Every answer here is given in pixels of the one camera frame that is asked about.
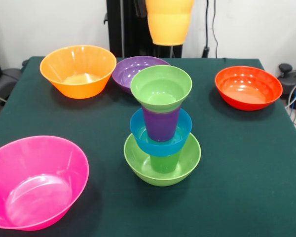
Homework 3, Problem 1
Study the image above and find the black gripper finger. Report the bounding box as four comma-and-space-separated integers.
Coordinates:
135, 0, 148, 18

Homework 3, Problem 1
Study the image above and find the yellow plastic cup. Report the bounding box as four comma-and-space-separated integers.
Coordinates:
145, 0, 195, 46

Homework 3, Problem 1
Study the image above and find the purple plastic bowl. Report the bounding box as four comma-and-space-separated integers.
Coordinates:
111, 55, 171, 94

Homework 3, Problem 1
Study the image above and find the small green plastic bowl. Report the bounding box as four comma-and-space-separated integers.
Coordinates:
130, 65, 193, 113

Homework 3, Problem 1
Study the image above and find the purple plastic cup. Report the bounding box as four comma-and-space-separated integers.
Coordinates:
141, 105, 182, 143

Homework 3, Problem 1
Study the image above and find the red plastic bowl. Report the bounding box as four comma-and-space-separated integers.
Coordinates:
215, 65, 284, 111

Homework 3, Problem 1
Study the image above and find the blue plastic bowl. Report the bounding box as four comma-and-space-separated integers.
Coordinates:
129, 108, 193, 158

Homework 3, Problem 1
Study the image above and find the green plastic cup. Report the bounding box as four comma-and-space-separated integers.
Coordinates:
149, 153, 182, 173

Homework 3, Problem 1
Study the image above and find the orange plastic bowl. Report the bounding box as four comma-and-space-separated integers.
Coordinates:
39, 44, 117, 100

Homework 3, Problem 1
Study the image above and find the large green plastic bowl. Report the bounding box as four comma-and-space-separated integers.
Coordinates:
123, 132, 202, 187

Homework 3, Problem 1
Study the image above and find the large pink plastic bowl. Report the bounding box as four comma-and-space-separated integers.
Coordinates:
0, 135, 90, 232

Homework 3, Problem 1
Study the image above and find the dark green table cloth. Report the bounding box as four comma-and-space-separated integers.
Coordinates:
0, 56, 296, 237

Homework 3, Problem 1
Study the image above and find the black cable with plug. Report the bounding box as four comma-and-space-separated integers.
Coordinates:
202, 0, 211, 59

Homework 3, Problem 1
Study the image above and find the thin black wall cable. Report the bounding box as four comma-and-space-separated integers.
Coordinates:
212, 0, 220, 59

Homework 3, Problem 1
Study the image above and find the black pedestal leg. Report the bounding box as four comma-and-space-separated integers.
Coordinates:
0, 68, 24, 100
273, 63, 296, 111

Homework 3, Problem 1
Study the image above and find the tangle of floor cables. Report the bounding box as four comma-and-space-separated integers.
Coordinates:
285, 76, 296, 132

